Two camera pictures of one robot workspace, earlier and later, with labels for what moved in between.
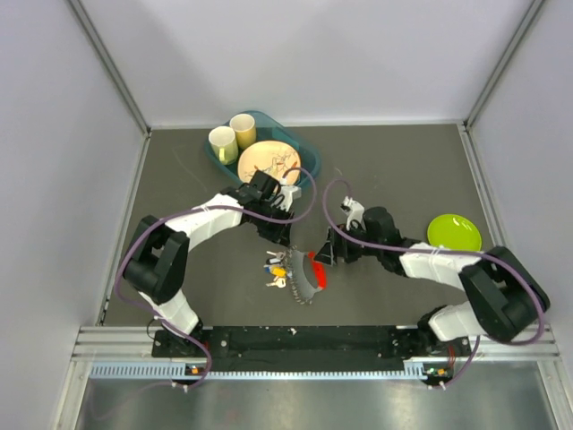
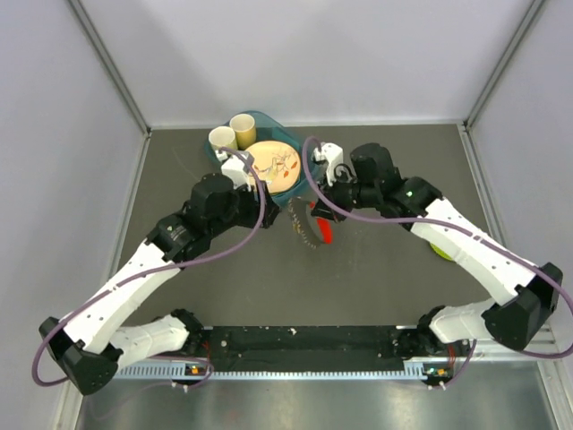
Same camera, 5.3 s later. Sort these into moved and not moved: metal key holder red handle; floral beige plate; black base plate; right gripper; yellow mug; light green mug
Moved: metal key holder red handle; right gripper
Not moved: black base plate; light green mug; yellow mug; floral beige plate
